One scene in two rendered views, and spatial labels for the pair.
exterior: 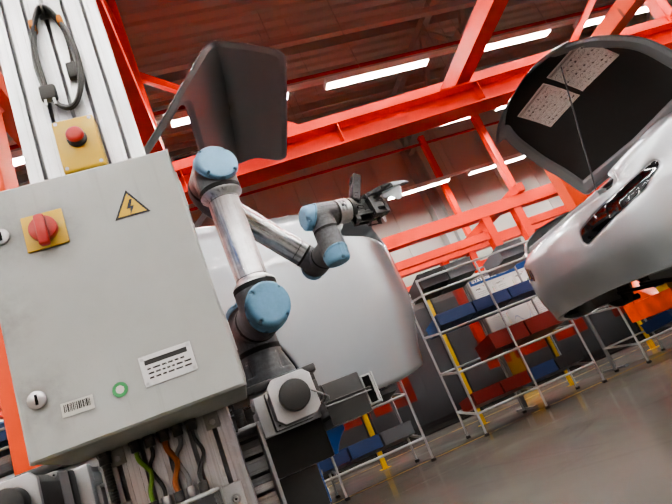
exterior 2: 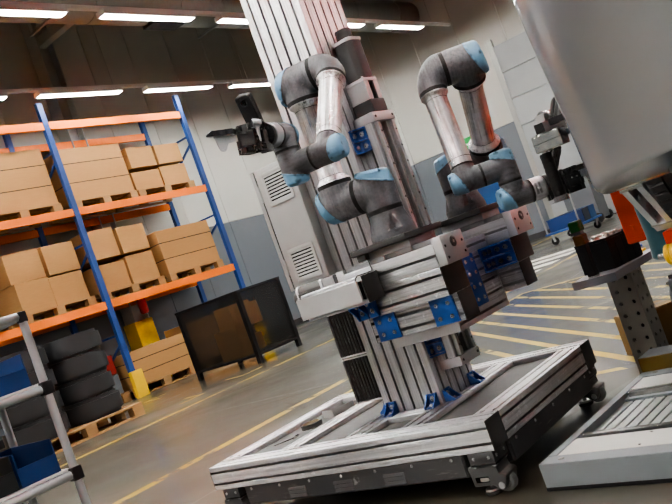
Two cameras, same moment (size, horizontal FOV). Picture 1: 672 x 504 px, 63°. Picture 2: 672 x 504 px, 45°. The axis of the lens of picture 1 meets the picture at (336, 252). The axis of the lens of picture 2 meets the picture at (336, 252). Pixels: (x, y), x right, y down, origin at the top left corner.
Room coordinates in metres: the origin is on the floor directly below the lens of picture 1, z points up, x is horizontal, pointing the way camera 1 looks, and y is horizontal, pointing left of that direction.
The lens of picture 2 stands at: (3.49, -1.38, 0.78)
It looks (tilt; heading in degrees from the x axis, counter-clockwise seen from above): 1 degrees up; 144
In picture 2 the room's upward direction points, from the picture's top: 20 degrees counter-clockwise
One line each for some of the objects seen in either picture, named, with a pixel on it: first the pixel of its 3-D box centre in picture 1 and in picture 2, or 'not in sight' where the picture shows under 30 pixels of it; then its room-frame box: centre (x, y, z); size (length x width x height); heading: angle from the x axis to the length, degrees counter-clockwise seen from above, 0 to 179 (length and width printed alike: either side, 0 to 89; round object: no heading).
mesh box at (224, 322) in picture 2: not in sight; (238, 329); (-6.29, 3.69, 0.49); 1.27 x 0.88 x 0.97; 16
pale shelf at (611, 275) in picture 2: not in sight; (617, 268); (1.59, 1.17, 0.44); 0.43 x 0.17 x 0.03; 102
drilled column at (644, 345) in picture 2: not in sight; (641, 322); (1.59, 1.20, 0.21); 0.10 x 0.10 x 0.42; 12
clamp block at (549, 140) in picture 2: not in sight; (550, 139); (1.99, 0.54, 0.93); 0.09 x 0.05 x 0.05; 12
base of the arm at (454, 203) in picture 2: not in sight; (462, 199); (1.35, 0.78, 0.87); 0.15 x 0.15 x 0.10
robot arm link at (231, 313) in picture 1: (251, 326); (375, 188); (1.48, 0.29, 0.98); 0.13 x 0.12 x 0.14; 30
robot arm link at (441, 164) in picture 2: not in sight; (453, 169); (1.36, 0.78, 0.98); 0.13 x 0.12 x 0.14; 49
